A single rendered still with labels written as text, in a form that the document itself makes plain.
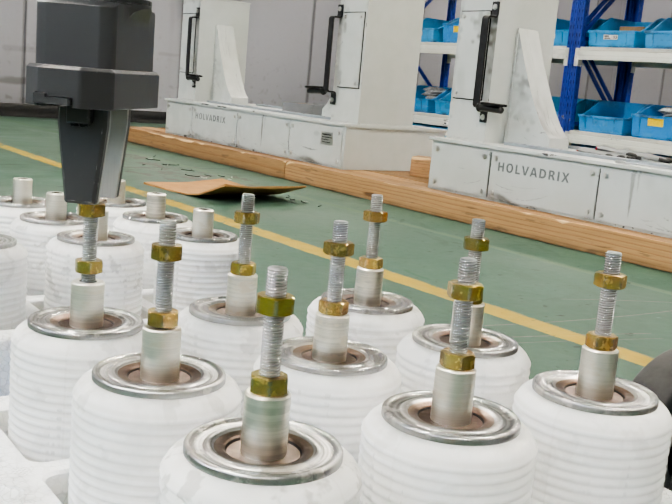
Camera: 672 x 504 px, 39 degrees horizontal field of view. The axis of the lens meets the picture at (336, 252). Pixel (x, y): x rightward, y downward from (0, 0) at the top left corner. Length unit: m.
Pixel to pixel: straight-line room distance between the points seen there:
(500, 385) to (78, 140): 0.32
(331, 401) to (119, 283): 0.41
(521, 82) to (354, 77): 0.82
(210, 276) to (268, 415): 0.55
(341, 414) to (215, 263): 0.43
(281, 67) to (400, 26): 4.01
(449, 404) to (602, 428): 0.10
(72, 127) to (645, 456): 0.40
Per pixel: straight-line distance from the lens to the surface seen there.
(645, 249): 2.75
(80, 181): 0.62
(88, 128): 0.61
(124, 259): 0.94
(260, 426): 0.44
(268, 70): 7.88
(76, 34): 0.60
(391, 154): 4.01
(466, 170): 3.31
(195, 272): 0.98
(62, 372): 0.62
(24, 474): 0.61
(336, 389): 0.57
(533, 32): 3.48
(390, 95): 3.98
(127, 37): 0.61
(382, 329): 0.73
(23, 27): 7.02
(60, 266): 0.94
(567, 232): 2.92
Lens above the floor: 0.43
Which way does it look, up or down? 10 degrees down
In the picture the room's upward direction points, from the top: 5 degrees clockwise
